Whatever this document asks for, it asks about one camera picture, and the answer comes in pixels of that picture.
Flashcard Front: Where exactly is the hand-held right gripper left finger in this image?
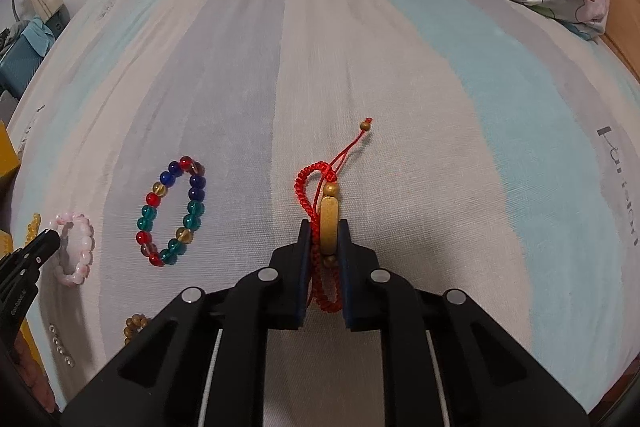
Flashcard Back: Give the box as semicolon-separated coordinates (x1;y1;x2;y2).
60;219;314;427

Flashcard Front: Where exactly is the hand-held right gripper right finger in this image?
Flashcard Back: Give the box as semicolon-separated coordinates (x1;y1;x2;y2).
339;218;592;427

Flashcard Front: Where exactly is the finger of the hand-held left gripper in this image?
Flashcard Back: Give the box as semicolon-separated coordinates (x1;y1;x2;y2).
0;228;62;293

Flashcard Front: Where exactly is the yellow bead bracelet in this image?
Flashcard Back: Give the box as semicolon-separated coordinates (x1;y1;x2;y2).
24;213;42;244

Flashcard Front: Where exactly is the pink bead bracelet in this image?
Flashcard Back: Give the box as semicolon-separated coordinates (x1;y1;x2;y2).
48;213;96;286

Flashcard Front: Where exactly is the red braided bracelet gold charm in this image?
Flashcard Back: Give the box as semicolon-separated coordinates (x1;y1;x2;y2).
293;118;375;314

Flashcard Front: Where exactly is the white pearl bead bracelet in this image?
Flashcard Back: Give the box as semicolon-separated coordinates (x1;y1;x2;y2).
49;324;76;367

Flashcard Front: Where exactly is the brown wooden bead bracelet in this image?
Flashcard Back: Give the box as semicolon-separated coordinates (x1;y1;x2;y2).
123;314;153;346

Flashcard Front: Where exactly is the multicolour glass bead bracelet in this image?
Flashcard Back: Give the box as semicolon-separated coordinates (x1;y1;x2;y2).
136;155;207;268

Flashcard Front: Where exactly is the teal suitcase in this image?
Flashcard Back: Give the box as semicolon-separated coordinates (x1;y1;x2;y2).
0;18;57;100

